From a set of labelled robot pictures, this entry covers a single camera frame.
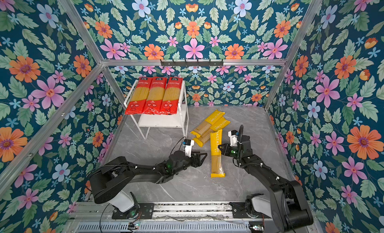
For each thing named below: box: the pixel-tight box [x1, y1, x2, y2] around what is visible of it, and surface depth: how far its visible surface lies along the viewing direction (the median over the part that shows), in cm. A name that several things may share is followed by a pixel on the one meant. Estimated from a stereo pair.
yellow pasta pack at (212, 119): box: [190, 109, 226, 138], surface depth 110 cm
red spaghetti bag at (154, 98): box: [142, 77, 167, 115], surface depth 79 cm
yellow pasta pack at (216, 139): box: [210, 129, 226, 178], surface depth 87 cm
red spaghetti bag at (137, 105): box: [125, 77, 152, 115], surface depth 77 cm
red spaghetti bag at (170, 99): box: [159, 77, 183, 115], surface depth 78 cm
